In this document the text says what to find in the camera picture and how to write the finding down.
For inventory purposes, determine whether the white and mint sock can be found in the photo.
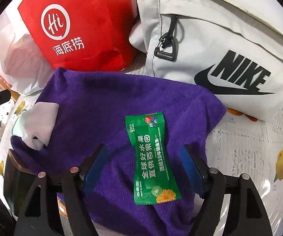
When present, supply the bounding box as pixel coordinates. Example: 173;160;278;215
12;102;59;151

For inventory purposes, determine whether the green wet wipe sachet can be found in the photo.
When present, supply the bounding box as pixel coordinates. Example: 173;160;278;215
125;112;181;205

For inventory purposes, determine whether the dark green tea box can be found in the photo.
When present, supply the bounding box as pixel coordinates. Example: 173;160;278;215
3;149;36;217

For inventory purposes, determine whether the white Miniso plastic bag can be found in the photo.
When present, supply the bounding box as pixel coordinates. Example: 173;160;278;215
0;11;54;95

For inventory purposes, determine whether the fruit-print plastic tablecloth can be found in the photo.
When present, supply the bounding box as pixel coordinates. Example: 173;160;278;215
0;92;283;233

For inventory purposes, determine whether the purple towel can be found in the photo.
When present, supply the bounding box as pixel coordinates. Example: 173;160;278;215
11;68;226;235

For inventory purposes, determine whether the red Haidilao paper bag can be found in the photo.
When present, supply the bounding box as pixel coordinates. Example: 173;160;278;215
18;0;137;71

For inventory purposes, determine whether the grey Nike waist bag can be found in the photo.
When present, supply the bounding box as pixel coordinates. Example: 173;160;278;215
129;0;283;120

